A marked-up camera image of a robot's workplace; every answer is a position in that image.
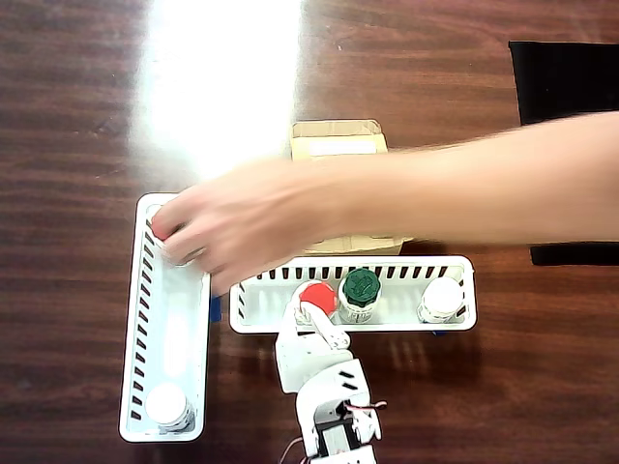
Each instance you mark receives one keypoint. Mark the red-capped bottle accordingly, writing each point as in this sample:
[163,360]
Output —
[319,296]
[162,231]

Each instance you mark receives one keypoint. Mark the cardboard box with white labels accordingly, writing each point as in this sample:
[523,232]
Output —
[333,137]

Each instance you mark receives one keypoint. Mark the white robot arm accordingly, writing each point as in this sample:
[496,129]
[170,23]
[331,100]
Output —
[333,425]

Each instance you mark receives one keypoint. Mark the person's bare forearm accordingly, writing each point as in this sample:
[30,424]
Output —
[474,188]

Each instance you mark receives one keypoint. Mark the green-capped bottle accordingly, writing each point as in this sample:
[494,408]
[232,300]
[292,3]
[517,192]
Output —
[360,286]

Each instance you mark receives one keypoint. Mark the white plastic basket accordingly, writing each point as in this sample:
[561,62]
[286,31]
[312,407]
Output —
[167,357]
[401,319]

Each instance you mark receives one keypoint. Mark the white-capped bottle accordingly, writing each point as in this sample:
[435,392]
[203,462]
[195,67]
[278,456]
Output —
[441,298]
[165,403]

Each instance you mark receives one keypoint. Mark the person's bare hand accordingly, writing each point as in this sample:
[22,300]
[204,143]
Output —
[251,217]

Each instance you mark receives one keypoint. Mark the black mat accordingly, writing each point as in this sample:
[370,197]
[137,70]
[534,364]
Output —
[556,82]

